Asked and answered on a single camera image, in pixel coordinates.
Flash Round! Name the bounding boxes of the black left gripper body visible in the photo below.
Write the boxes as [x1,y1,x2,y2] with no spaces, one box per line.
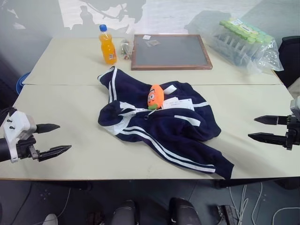
[15,136,40,162]

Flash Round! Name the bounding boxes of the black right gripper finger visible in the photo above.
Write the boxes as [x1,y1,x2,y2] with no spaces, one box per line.
[247,132,287,148]
[254,115,279,126]

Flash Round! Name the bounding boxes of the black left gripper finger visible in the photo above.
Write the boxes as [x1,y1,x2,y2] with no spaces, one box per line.
[38,145,72,163]
[36,123,61,135]

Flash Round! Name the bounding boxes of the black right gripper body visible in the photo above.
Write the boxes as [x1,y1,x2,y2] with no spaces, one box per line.
[277,114,300,151]

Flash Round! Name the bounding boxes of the blue round bucket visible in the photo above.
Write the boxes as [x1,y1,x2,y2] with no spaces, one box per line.
[16,72,31,95]

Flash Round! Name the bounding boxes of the white rounded floor object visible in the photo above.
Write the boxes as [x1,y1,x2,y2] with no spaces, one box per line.
[43,213,59,225]

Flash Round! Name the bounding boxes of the bagged green-capped tube rack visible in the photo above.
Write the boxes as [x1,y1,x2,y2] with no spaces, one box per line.
[207,17,285,75]

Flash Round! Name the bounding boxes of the black floor box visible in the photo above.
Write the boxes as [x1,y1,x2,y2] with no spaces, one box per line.
[216,204,240,225]

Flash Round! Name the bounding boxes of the white paper hang tags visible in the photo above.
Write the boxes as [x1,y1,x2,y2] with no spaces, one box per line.
[161,97,195,112]

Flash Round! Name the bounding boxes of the dark rounded shape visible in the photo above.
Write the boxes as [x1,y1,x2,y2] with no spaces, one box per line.
[169,197,203,225]
[112,199,139,225]

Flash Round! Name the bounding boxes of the navy white-striped zip jacket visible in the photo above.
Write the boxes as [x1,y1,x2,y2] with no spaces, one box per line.
[97,66,235,180]

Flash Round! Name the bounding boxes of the orange soda bottle blue cap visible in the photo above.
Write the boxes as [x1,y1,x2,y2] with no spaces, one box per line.
[98,24,118,66]

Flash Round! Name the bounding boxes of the small clear bag of bits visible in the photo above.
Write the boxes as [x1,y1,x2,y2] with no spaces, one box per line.
[120,38,135,61]

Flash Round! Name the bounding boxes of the orange plush toy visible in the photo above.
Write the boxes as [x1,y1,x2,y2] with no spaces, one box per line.
[147,84,164,110]

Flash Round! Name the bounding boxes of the wood-framed chalkboard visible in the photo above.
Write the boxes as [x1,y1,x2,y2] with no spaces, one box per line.
[130,34,213,71]

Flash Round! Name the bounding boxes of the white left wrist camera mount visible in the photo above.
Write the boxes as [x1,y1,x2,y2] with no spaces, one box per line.
[0,111,38,164]

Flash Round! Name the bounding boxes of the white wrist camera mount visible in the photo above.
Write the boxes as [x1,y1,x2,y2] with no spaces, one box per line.
[0,111,38,164]
[290,94,300,116]

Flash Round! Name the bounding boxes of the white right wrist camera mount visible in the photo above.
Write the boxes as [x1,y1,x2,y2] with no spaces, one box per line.
[290,94,300,116]

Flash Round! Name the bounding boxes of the black table frame bar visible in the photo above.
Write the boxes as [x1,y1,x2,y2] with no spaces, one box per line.
[35,180,92,191]
[214,178,300,190]

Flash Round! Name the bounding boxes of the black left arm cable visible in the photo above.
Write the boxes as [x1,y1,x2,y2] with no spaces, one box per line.
[0,107,16,120]

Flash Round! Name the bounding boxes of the white floor cable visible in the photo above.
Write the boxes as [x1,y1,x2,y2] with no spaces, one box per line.
[228,184,249,225]
[272,207,300,225]
[251,182,263,225]

